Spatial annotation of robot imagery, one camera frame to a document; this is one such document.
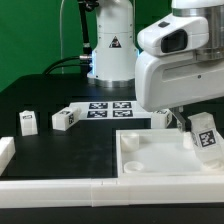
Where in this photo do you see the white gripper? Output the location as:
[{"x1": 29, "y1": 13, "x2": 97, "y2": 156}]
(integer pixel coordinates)
[{"x1": 135, "y1": 14, "x2": 224, "y2": 132}]

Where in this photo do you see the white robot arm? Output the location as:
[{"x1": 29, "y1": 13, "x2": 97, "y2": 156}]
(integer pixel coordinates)
[{"x1": 84, "y1": 0, "x2": 224, "y2": 129}]

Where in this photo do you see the white marker tag sheet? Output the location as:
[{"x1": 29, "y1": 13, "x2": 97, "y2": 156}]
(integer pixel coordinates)
[{"x1": 70, "y1": 101, "x2": 151, "y2": 120}]

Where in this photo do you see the black cable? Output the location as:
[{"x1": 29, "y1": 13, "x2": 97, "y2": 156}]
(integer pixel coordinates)
[{"x1": 42, "y1": 55, "x2": 92, "y2": 75}]

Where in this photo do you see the white thin cable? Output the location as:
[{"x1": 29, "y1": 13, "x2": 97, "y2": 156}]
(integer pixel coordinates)
[{"x1": 59, "y1": 0, "x2": 66, "y2": 75}]

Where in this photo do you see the white fence wall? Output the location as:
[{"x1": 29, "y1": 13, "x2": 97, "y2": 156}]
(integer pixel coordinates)
[{"x1": 0, "y1": 137, "x2": 224, "y2": 208}]

